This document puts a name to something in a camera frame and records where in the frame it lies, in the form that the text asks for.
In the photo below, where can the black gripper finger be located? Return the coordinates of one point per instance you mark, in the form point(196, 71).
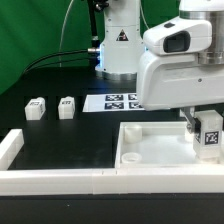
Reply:
point(193, 124)

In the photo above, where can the white square tabletop tray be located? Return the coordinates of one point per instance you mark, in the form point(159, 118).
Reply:
point(158, 144)

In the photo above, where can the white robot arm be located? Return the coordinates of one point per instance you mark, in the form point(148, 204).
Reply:
point(177, 64)

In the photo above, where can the white sheet with AprilTags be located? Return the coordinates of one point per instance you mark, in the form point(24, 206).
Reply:
point(111, 102)

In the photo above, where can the white U-shaped obstacle fence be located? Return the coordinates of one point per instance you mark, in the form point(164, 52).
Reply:
point(196, 179)

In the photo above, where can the black camera pole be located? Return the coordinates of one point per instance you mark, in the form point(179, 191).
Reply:
point(94, 34)

